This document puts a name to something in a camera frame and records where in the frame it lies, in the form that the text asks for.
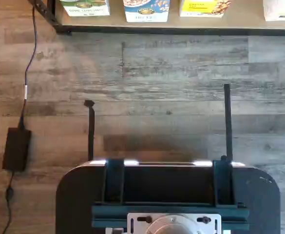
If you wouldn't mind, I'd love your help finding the black floor tape hooked end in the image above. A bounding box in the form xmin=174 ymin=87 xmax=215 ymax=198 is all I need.
xmin=83 ymin=99 xmax=96 ymax=161

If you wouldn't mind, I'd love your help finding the teal mounting rail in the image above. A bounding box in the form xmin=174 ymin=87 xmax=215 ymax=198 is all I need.
xmin=91 ymin=202 xmax=250 ymax=230

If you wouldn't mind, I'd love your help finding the black power adapter brick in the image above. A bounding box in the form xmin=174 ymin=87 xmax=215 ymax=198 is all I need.
xmin=2 ymin=127 xmax=32 ymax=172

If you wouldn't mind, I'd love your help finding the black power cable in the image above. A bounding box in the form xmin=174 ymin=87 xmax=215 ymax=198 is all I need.
xmin=19 ymin=4 xmax=38 ymax=130

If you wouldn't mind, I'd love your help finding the teal clamp bracket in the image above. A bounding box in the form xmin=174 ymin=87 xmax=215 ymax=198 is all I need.
xmin=212 ymin=156 xmax=236 ymax=206

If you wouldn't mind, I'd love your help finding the white metal mounting plate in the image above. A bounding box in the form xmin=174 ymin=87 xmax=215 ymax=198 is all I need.
xmin=127 ymin=213 xmax=222 ymax=234

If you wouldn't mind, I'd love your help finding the green apple cinnamon oatmeal box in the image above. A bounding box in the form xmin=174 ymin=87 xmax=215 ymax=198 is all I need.
xmin=59 ymin=0 xmax=111 ymax=17

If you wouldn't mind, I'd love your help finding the blue white flax plus box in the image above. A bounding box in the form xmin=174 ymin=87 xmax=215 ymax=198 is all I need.
xmin=123 ymin=0 xmax=171 ymax=23

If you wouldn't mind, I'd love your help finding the black straight floor tape strip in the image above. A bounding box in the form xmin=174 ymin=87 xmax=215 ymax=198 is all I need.
xmin=224 ymin=83 xmax=233 ymax=161

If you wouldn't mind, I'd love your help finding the black metal shelving unit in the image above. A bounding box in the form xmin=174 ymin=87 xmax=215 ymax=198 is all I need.
xmin=27 ymin=0 xmax=285 ymax=37

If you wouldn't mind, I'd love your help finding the white carton box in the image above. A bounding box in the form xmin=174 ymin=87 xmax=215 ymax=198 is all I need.
xmin=263 ymin=0 xmax=285 ymax=22

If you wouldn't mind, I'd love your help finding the yellow white banana nut box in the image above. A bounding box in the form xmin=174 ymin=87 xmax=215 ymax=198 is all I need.
xmin=180 ymin=0 xmax=231 ymax=18

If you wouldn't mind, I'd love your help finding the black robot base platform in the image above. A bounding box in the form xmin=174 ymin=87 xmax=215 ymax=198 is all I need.
xmin=56 ymin=159 xmax=281 ymax=234

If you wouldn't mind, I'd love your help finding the black adapter cord with ferrite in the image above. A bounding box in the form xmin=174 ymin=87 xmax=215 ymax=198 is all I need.
xmin=0 ymin=170 xmax=15 ymax=234

